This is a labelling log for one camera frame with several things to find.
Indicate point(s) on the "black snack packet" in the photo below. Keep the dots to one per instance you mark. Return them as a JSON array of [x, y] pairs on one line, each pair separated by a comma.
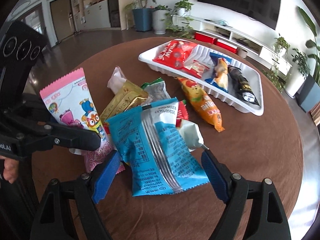
[[241, 86]]

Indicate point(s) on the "blue bread snack packet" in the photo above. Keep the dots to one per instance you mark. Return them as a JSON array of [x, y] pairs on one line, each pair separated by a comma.
[[219, 77]]

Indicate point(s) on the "gold snack packet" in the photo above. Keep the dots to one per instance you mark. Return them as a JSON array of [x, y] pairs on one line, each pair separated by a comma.
[[129, 96]]

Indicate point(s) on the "white planter right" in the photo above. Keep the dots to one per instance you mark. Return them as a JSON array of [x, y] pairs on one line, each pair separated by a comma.
[[293, 83]]

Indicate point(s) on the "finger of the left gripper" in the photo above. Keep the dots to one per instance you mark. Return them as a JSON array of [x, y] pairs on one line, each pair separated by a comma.
[[67, 136]]

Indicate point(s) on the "blue planter left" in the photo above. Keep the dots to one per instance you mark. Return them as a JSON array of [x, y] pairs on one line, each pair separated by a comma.
[[143, 19]]

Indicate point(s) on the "orange cartoon snack packet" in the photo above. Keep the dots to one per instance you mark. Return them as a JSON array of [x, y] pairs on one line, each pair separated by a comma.
[[201, 103]]

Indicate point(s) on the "right red storage box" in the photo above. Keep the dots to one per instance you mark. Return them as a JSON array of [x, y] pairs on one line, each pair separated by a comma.
[[226, 45]]

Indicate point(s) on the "left red storage box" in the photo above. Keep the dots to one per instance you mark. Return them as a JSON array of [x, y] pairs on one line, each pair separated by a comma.
[[204, 38]]

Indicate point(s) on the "white clear snack packet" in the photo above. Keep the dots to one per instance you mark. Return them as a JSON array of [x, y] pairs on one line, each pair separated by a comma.
[[116, 80]]

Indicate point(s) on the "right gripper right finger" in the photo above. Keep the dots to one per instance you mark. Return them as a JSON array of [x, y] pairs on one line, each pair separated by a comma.
[[267, 219]]

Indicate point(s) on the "pink cartoon snack bag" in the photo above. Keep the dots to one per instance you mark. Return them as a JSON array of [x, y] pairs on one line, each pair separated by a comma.
[[69, 101]]

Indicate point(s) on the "green sunflower seed packet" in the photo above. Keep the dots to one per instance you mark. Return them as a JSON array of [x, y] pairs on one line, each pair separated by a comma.
[[156, 91]]

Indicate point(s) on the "red Mylikes snack bag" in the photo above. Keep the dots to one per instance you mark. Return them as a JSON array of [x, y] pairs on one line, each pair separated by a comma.
[[175, 53]]

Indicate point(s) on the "white tv cabinet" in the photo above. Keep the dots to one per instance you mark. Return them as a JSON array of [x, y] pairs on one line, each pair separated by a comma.
[[257, 50]]

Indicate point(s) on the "white ribbed planter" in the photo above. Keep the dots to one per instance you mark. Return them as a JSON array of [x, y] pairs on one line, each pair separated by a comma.
[[159, 18]]

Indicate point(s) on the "dark red snack packet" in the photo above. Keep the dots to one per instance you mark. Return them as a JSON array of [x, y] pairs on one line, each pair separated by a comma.
[[196, 69]]

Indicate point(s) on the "trailing pothos plant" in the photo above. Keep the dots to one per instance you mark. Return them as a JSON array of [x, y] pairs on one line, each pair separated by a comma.
[[177, 21]]

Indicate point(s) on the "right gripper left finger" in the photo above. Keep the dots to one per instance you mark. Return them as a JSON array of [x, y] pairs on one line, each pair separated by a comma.
[[54, 217]]

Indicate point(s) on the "small beige pot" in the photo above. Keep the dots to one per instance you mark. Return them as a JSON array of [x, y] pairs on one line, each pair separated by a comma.
[[241, 53]]

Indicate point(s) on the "blue planter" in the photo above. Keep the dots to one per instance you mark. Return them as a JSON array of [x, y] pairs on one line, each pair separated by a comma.
[[309, 94], [143, 19]]

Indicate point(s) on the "tall leafy plant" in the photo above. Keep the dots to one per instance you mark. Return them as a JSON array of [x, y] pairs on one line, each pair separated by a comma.
[[312, 44]]

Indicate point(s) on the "red storage box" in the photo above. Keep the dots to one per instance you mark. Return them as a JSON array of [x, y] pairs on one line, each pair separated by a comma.
[[226, 45], [204, 38]]

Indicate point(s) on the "white plastic tray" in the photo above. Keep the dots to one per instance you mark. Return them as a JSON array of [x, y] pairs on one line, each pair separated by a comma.
[[201, 53]]

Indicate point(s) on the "blue planter right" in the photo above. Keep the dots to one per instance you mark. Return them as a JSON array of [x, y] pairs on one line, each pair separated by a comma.
[[309, 94]]

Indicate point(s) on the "small red snack packet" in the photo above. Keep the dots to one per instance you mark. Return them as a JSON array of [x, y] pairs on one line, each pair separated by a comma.
[[182, 113]]

